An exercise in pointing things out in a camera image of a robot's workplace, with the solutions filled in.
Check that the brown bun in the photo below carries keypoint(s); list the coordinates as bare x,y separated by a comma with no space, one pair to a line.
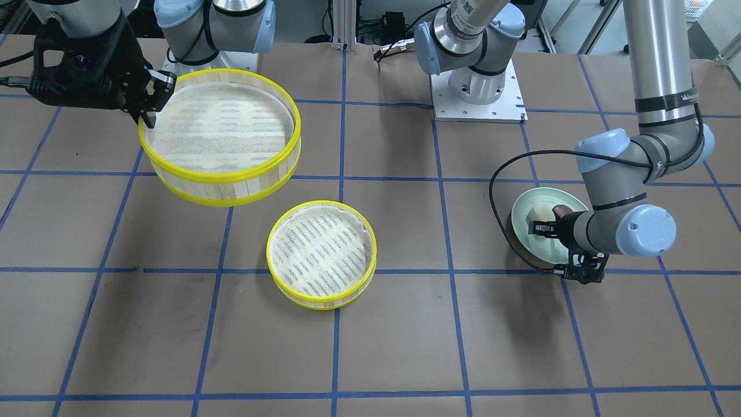
560,211

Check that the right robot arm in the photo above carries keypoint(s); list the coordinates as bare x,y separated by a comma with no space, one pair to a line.
197,32

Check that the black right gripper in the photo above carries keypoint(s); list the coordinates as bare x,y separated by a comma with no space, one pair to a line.
128,65

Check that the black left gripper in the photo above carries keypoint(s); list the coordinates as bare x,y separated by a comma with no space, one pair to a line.
566,226

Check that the aluminium frame post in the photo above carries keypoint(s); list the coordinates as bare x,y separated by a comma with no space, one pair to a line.
344,25

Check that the yellow steamer layer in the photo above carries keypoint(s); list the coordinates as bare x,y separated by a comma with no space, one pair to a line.
322,254
227,137

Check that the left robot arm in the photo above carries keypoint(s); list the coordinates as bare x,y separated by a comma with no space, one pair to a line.
473,42

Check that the black power adapter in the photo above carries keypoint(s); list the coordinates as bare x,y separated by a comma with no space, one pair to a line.
392,25

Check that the white bun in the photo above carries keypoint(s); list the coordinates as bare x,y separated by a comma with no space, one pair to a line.
540,216

